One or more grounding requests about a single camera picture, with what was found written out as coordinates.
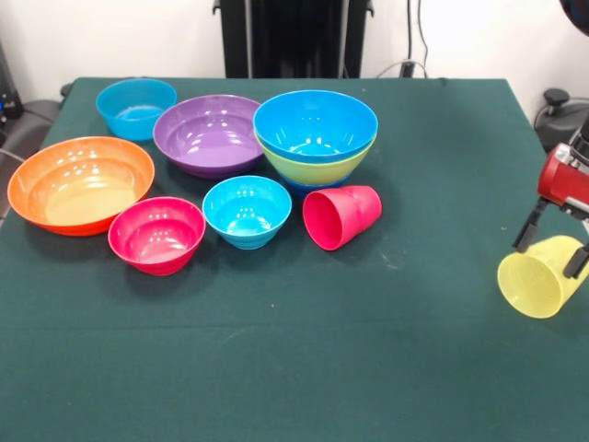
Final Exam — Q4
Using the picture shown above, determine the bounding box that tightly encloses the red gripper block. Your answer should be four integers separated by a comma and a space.
512, 143, 589, 281

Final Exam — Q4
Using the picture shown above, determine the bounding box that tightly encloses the yellow cup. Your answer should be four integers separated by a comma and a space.
496, 234, 589, 320

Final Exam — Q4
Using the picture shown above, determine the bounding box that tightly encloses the green bowl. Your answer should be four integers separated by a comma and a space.
254, 130, 379, 187

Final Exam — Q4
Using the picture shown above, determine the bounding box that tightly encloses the large blue bowl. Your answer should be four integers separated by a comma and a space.
251, 89, 380, 164

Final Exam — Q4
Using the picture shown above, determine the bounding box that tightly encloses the grey round floor base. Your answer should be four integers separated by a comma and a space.
533, 88, 589, 156
0, 99, 61, 157

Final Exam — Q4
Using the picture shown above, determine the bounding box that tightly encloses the pink cup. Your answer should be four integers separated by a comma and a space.
302, 184, 384, 252

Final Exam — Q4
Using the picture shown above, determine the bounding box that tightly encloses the small dark blue bowl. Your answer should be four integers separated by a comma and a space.
285, 170, 356, 194

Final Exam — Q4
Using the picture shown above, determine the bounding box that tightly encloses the dark green table cloth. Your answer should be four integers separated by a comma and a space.
0, 76, 589, 442

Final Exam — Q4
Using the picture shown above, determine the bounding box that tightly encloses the small cyan bowl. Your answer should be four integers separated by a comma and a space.
201, 174, 294, 251

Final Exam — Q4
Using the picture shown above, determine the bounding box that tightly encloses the purple bowl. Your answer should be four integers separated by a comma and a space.
152, 94, 265, 180

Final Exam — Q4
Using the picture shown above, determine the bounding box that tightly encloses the pink bowl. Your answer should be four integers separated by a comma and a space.
107, 196, 208, 278

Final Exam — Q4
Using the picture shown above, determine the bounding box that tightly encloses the translucent blue bowl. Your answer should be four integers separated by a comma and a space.
95, 77, 179, 142

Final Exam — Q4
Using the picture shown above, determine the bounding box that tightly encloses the orange bowl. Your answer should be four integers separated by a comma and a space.
6, 135, 156, 238

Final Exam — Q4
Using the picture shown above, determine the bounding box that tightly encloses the dark equipment unit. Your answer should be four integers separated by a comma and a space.
0, 43, 24, 134

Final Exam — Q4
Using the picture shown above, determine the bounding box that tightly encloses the black hanging cable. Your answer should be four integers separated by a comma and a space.
415, 0, 430, 77
398, 0, 416, 79

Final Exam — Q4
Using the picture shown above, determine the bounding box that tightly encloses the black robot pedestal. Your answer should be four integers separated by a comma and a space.
212, 0, 375, 80

